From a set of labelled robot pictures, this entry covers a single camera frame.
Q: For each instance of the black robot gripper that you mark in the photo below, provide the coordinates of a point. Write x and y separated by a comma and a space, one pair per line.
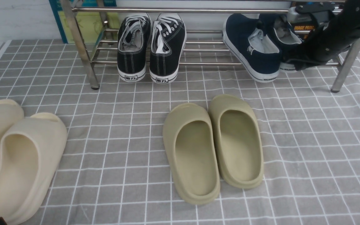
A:
328, 40

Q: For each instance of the navy slip-on shoe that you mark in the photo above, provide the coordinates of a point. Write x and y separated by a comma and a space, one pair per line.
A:
248, 40
278, 32

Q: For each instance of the stainless steel shoe rack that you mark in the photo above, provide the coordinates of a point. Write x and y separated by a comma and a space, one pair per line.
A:
343, 61

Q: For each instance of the black book orange text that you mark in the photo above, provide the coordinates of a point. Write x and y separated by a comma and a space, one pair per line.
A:
302, 22

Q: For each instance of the grey checked tablecloth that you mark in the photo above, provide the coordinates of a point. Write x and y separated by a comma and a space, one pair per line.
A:
114, 169

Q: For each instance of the right olive foam slipper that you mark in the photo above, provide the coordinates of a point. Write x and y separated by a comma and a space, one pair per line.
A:
237, 141

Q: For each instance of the olive foam slipper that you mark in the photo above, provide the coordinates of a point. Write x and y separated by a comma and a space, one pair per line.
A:
189, 145
237, 141

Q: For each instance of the right black canvas sneaker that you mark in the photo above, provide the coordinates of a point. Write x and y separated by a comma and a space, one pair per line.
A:
168, 42

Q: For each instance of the black canvas sneaker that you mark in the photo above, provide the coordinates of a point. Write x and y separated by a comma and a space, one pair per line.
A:
133, 38
168, 42

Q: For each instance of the left olive foam slipper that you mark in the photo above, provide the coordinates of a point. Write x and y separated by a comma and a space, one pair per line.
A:
189, 145

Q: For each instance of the left black canvas sneaker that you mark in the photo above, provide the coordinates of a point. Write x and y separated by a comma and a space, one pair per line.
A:
133, 38

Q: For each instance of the right cream foam slipper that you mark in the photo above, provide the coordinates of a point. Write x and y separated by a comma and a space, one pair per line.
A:
30, 153

